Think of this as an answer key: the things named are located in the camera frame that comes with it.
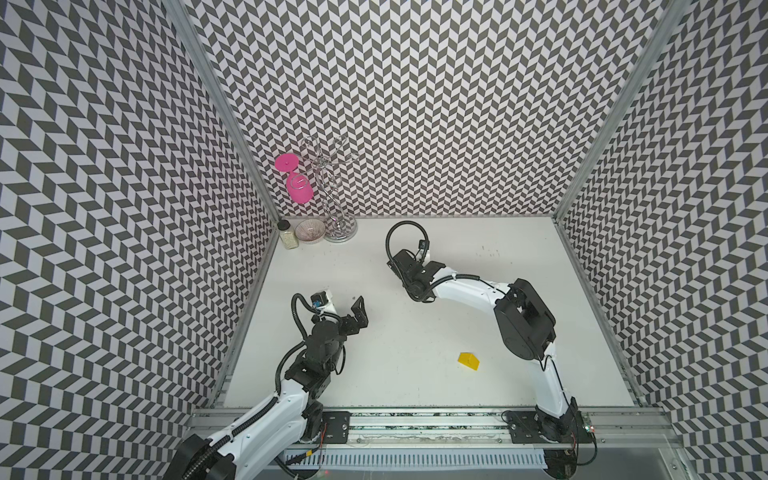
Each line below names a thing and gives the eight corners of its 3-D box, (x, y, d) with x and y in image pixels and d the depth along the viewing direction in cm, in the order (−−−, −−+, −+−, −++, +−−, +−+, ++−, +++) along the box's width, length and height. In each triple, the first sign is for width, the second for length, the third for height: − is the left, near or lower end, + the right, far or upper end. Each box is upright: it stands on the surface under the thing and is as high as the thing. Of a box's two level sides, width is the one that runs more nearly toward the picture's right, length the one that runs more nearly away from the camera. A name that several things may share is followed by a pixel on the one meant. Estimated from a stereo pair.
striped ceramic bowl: (294, 251, 110) (290, 241, 105) (301, 228, 117) (297, 218, 113) (321, 251, 110) (318, 241, 105) (326, 228, 117) (324, 218, 113)
